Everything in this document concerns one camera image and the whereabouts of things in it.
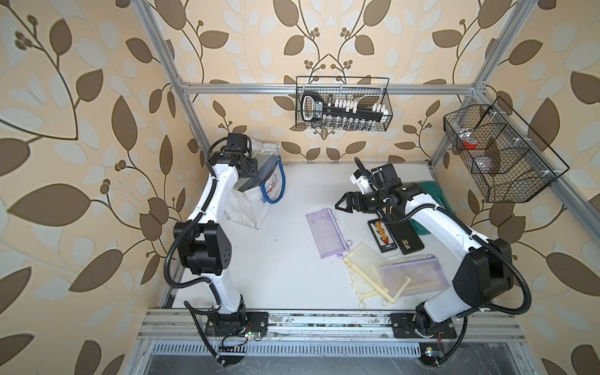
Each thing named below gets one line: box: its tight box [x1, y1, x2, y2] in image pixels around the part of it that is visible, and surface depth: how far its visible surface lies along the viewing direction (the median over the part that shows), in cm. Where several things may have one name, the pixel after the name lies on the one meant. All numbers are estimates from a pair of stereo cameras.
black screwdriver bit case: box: [367, 217, 398, 254], surface depth 95 cm
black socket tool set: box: [300, 91, 390, 130], surface depth 86 cm
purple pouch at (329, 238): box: [305, 207, 353, 260], surface depth 98 cm
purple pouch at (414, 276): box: [379, 253, 450, 298], surface depth 84 cm
